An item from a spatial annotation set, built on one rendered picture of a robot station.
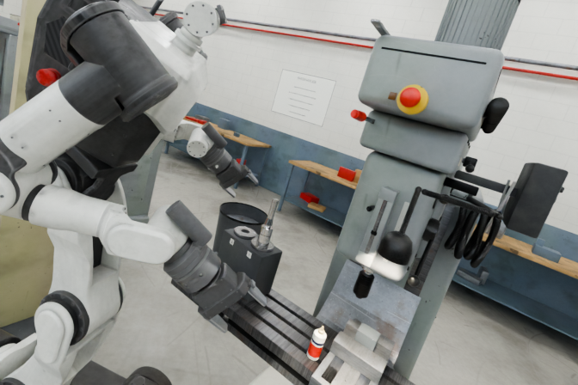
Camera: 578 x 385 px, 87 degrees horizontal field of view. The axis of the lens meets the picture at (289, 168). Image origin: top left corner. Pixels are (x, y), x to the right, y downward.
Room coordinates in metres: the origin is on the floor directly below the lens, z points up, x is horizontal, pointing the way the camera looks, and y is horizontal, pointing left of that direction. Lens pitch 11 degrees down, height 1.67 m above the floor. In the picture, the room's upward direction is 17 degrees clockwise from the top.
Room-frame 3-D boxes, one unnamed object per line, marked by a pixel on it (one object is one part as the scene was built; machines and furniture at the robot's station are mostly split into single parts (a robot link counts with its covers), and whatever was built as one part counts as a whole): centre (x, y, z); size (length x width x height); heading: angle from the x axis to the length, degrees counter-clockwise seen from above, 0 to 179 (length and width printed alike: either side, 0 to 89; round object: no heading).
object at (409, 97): (0.65, -0.20, 1.76); 0.04 x 0.03 x 0.04; 61
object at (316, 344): (0.85, -0.24, 1.01); 0.04 x 0.04 x 0.11
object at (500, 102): (0.83, -0.46, 1.79); 0.45 x 0.04 x 0.04; 151
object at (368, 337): (0.84, -0.37, 1.07); 0.06 x 0.05 x 0.06; 61
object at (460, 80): (0.88, -0.33, 1.81); 0.47 x 0.26 x 0.16; 151
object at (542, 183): (0.97, -0.76, 1.62); 0.20 x 0.09 x 0.21; 151
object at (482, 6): (1.09, -0.44, 2.05); 0.20 x 0.20 x 0.32
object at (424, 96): (0.67, -0.21, 1.76); 0.06 x 0.02 x 0.06; 61
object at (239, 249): (1.12, 0.05, 1.06); 0.22 x 0.12 x 0.20; 54
